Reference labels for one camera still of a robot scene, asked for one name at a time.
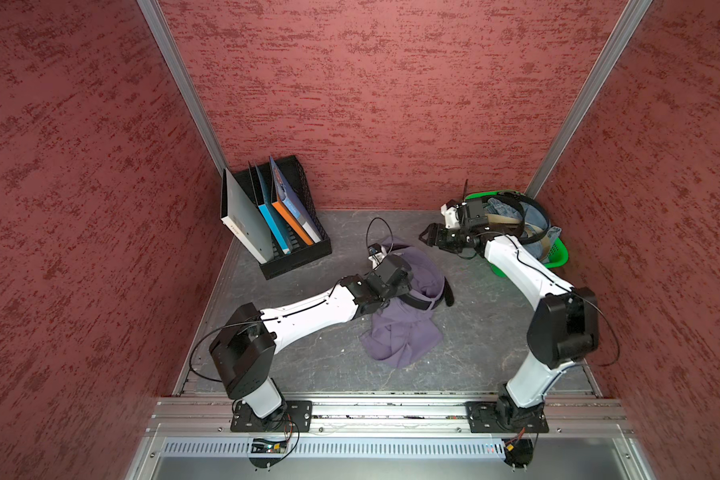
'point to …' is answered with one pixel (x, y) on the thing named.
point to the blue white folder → (293, 201)
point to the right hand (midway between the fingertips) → (428, 242)
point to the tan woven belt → (495, 218)
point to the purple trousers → (404, 335)
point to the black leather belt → (447, 297)
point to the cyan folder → (270, 214)
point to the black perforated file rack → (285, 262)
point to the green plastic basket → (558, 255)
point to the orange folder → (282, 205)
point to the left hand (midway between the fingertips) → (398, 283)
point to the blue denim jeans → (532, 215)
